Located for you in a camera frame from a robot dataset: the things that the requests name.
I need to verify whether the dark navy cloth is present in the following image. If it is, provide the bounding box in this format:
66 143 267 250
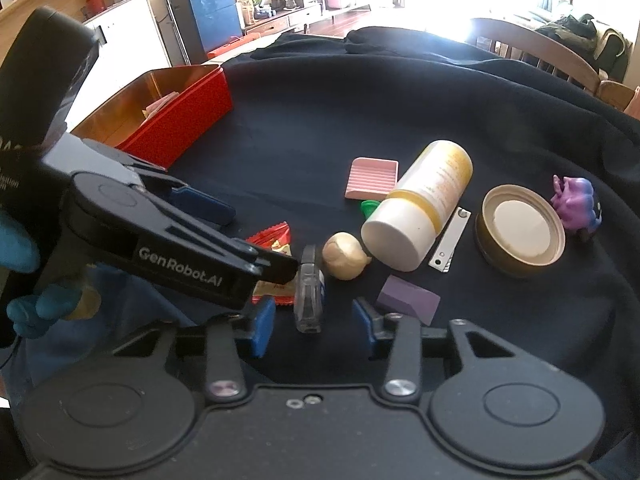
0 25 640 480

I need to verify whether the white and yellow bottle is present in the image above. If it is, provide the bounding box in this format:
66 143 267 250
361 140 473 272

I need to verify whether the pink ribbed soap dish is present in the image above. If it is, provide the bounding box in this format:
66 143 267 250
344 157 400 201

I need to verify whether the person's left hand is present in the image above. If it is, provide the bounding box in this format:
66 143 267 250
0 207 83 338

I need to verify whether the gold jar lid white liner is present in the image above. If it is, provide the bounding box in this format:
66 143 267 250
475 184 567 279

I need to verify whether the purple toy figure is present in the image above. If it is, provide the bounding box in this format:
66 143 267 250
551 175 604 244

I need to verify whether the white cabinet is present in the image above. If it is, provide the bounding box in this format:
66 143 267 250
82 0 174 92

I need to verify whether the black cabinet with blue door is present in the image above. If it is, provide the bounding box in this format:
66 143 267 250
157 0 247 64

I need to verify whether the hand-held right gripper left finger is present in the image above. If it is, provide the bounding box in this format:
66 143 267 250
112 297 278 403

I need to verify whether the flat red tray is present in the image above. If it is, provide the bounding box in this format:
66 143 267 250
206 32 262 63

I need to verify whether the pink item in box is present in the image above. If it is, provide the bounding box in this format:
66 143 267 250
142 91 182 119

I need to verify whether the pile of dark clothes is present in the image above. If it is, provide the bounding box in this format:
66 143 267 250
536 12 632 82

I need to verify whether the red storage box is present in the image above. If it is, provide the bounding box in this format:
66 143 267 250
72 63 234 170

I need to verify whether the low wooden sideboard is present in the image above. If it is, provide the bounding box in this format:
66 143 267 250
244 2 322 37

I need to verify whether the purple wedge block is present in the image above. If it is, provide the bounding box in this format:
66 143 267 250
376 274 442 326

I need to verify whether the red snack packet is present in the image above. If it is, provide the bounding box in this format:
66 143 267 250
245 221 301 307

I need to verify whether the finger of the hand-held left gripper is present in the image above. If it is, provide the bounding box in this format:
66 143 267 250
117 152 237 227
134 195 302 311

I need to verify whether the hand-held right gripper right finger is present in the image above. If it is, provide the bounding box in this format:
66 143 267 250
351 298 568 403

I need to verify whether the clear plastic dispenser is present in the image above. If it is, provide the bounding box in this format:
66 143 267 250
294 244 327 335

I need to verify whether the garlic bulb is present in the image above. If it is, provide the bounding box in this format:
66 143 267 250
321 231 373 281

